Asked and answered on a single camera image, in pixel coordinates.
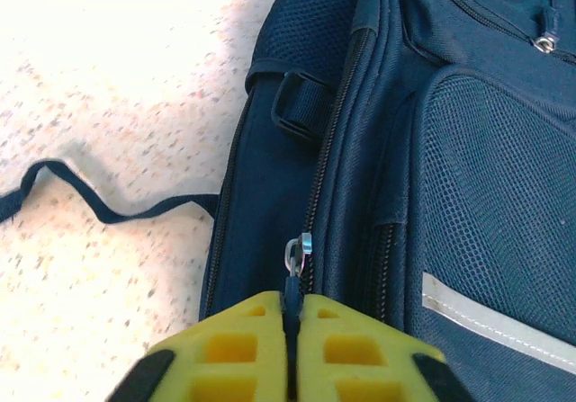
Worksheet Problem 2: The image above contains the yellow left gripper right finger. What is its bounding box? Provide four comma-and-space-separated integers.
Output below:
295, 292, 474, 402

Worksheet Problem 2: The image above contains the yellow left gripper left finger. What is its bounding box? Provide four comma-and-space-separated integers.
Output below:
104, 289, 290, 402

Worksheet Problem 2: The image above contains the navy blue backpack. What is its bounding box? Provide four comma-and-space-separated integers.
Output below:
0, 0, 576, 402

